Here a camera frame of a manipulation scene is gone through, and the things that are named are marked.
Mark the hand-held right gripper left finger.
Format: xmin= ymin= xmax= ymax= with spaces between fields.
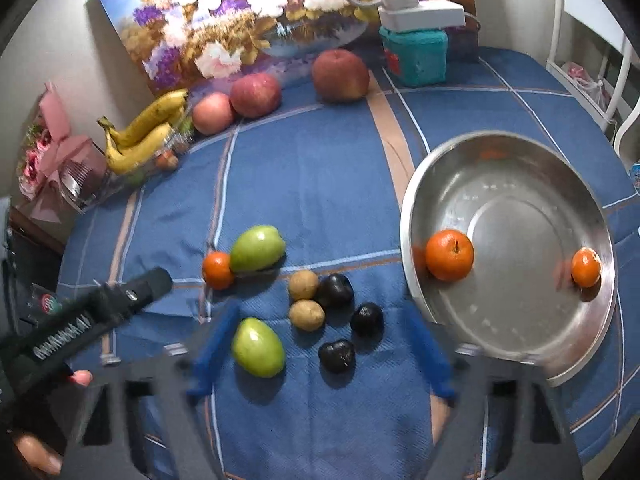
xmin=60 ymin=302 xmax=242 ymax=480

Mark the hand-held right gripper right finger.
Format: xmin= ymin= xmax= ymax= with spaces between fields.
xmin=404 ymin=305 xmax=587 ymax=480

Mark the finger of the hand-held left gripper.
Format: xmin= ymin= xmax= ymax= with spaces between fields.
xmin=97 ymin=267 xmax=172 ymax=322

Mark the green mango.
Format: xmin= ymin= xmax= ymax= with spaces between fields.
xmin=231 ymin=317 xmax=287 ymax=379
xmin=229 ymin=225 xmax=287 ymax=274

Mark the dark plum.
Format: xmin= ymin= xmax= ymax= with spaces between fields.
xmin=349 ymin=302 xmax=385 ymax=339
xmin=315 ymin=273 xmax=355 ymax=310
xmin=318 ymin=338 xmax=357 ymax=374

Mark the brown kiwi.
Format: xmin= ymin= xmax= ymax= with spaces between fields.
xmin=288 ymin=299 xmax=325 ymax=332
xmin=288 ymin=269 xmax=320 ymax=301

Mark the large orange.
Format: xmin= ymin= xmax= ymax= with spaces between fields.
xmin=425 ymin=229 xmax=475 ymax=282

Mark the steel basin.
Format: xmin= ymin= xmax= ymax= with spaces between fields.
xmin=399 ymin=130 xmax=617 ymax=387

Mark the person's left hand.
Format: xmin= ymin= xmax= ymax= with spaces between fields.
xmin=12 ymin=369 xmax=95 ymax=478

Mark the dark side cabinet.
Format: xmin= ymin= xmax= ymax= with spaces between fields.
xmin=0 ymin=197 xmax=69 ymax=322

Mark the clear plastic tray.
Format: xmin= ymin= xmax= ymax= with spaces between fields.
xmin=102 ymin=107 xmax=197 ymax=191

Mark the yellow banana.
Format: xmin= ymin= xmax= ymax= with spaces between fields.
xmin=107 ymin=88 xmax=189 ymax=149
xmin=97 ymin=116 xmax=174 ymax=176

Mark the pink wrapped bouquet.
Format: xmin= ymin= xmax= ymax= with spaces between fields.
xmin=16 ymin=81 xmax=109 ymax=217

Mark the pale pink apple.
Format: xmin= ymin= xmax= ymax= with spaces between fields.
xmin=192 ymin=92 xmax=236 ymax=136

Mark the blue plaid tablecloth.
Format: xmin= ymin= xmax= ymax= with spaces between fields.
xmin=54 ymin=46 xmax=640 ymax=480

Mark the red streaked apple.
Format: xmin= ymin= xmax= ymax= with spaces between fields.
xmin=229 ymin=73 xmax=282 ymax=119

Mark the large red apple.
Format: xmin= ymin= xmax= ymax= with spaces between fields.
xmin=311 ymin=49 xmax=371 ymax=103

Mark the teal box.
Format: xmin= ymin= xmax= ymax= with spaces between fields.
xmin=378 ymin=26 xmax=449 ymax=88

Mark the pink plastic bag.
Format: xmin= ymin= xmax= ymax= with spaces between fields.
xmin=564 ymin=60 xmax=610 ymax=107

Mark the white charger box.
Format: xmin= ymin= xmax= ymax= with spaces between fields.
xmin=375 ymin=0 xmax=467 ymax=32

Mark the white metal chair frame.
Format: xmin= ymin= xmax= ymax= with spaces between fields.
xmin=544 ymin=0 xmax=640 ymax=163

